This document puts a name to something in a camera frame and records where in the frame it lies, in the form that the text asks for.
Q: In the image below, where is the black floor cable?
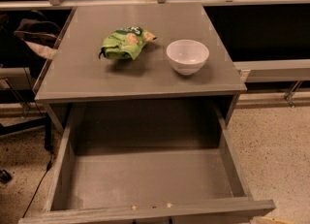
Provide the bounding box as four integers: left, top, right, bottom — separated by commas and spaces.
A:
19, 154, 55, 220

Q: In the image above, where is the green chip bag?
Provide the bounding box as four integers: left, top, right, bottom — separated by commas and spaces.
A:
99, 26, 156, 60

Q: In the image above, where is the white bowl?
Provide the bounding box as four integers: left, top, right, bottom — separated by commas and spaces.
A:
166, 40, 209, 76

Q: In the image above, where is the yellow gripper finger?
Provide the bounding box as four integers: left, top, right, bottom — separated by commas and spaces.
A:
256, 216, 295, 224

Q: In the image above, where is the grey top drawer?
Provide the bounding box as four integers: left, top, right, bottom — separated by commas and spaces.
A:
18, 99, 275, 224

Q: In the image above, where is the grey drawer cabinet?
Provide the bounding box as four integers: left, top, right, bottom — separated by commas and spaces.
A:
36, 3, 246, 130

